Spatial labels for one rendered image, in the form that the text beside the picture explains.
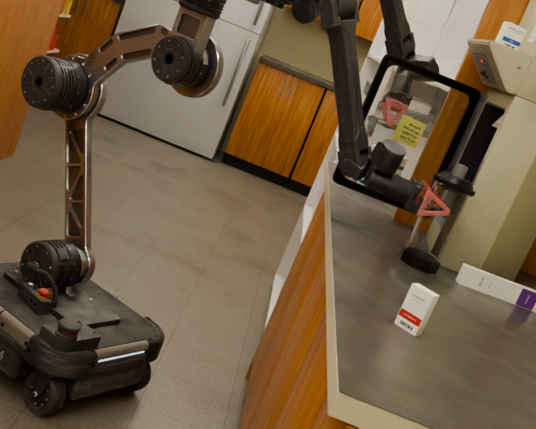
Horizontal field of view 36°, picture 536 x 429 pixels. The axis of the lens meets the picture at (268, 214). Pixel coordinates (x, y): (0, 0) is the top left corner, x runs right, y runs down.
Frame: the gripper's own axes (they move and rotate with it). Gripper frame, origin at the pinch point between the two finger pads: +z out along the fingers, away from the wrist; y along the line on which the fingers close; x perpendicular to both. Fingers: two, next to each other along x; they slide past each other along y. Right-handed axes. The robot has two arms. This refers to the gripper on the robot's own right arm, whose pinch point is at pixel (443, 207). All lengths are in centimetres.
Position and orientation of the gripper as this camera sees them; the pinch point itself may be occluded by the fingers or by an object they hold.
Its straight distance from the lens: 206.9
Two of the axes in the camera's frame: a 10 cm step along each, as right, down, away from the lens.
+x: -3.8, 9.0, 2.3
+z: 9.2, 3.8, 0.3
